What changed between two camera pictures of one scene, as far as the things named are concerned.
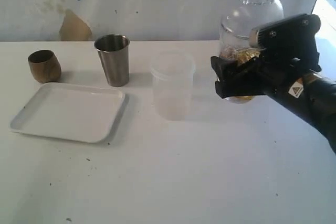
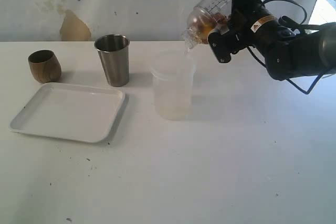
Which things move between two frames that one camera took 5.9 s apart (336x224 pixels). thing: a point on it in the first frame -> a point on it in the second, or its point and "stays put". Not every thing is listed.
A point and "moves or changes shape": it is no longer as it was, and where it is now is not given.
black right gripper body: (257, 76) -> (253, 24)
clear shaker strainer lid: (257, 7) moves or changes shape
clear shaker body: (233, 48) -> (212, 14)
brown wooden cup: (44, 66) stays put
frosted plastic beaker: (173, 73) stays put
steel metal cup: (114, 52) stays put
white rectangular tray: (70, 112) stays put
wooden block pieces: (228, 53) moves or changes shape
